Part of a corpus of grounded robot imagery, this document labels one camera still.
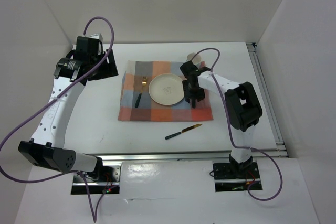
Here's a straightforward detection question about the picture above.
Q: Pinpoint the cream ceramic plate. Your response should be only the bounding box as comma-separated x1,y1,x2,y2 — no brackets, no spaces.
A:
149,73,184,106

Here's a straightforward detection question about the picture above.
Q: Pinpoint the light blue mug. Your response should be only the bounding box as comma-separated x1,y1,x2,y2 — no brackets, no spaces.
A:
186,53,206,68

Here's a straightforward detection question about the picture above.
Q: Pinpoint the gold fork green handle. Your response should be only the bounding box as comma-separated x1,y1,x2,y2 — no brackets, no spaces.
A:
135,76,148,108

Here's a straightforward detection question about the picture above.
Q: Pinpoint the checkered orange blue cloth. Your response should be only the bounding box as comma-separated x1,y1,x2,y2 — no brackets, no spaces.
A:
118,61,213,122

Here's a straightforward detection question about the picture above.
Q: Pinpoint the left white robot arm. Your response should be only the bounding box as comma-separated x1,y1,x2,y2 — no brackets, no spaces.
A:
18,34,118,182

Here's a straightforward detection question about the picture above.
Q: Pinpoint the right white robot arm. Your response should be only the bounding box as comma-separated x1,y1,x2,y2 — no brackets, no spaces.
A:
180,61,262,178

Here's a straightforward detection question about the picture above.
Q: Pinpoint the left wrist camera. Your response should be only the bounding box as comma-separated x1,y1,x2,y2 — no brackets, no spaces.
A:
89,33,103,42

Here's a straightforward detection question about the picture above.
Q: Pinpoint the gold knife green handle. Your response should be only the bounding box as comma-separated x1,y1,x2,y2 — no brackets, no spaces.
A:
164,124,202,140

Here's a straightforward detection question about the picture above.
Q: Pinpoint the aluminium frame rail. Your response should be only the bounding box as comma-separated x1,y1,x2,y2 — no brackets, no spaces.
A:
41,41,289,163

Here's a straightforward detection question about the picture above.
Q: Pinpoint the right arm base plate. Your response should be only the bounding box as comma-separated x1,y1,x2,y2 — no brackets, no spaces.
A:
209,162,263,192

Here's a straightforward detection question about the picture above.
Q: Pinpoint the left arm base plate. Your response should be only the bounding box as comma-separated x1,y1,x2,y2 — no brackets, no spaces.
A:
71,163,121,195

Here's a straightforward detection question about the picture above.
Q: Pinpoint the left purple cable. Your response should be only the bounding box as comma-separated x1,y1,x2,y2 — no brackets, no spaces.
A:
0,17,115,222

